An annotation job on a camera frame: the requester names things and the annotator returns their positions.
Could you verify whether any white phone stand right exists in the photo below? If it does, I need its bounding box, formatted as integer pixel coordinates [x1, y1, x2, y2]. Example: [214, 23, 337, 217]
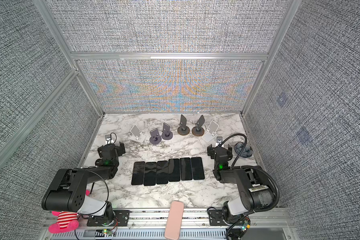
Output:
[202, 121, 219, 143]

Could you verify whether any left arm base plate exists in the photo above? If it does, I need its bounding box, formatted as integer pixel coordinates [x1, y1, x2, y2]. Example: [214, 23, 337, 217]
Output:
[87, 210, 131, 227]

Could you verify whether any white phone stand left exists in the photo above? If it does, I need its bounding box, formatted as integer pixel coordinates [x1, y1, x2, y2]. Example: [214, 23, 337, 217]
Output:
[130, 125, 147, 143]

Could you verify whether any wooden round stand right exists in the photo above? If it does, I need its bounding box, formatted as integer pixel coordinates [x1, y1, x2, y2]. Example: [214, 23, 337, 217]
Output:
[192, 115, 205, 137]

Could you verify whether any aluminium front rail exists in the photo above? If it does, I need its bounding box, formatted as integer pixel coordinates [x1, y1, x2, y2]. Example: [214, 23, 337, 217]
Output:
[38, 208, 299, 240]

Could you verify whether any phone with purple case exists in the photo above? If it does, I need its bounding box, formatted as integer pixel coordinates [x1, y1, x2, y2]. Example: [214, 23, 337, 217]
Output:
[131, 162, 145, 186]

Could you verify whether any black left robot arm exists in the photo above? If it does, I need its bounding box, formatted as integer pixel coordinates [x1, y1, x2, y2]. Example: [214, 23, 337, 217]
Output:
[42, 142, 126, 226]

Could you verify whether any purple round stand left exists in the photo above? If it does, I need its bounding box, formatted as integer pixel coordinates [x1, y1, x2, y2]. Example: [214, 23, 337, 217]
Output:
[149, 128, 162, 145]

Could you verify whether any dark blue flower bowl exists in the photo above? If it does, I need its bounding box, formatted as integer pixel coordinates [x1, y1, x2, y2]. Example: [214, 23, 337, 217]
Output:
[234, 142, 253, 158]

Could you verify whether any white phone stand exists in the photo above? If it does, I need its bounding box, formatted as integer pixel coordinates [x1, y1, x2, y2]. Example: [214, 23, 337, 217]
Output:
[202, 121, 219, 143]
[130, 125, 147, 143]

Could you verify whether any black corrugated cable hose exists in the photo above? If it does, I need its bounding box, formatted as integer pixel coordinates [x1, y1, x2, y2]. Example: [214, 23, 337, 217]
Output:
[221, 133, 281, 212]

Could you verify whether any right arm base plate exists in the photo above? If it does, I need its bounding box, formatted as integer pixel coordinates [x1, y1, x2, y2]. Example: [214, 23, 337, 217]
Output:
[207, 207, 251, 226]

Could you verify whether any wooden round stand left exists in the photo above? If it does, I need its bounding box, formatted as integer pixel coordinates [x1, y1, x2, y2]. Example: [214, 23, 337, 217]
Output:
[177, 115, 190, 136]

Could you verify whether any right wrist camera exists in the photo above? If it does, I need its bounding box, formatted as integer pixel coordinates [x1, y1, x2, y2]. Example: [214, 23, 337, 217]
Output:
[216, 137, 223, 147]

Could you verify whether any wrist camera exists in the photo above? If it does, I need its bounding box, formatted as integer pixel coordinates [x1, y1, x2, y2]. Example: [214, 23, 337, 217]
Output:
[105, 134, 115, 145]
[216, 137, 223, 147]

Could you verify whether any pink phone on rail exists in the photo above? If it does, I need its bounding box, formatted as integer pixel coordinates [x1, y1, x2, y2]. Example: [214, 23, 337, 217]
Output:
[164, 201, 184, 240]

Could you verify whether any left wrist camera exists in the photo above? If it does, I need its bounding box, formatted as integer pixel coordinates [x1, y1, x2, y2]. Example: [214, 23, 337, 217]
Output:
[105, 134, 115, 145]

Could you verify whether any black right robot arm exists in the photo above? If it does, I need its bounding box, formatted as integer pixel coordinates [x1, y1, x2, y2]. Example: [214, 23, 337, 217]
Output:
[207, 145, 280, 225]

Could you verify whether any pink white plush toy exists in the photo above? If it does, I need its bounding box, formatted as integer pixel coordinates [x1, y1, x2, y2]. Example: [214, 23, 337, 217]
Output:
[48, 189, 91, 235]

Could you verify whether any wooden round stand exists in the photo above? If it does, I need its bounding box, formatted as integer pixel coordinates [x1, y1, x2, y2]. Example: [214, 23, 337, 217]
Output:
[192, 115, 205, 137]
[177, 115, 190, 136]

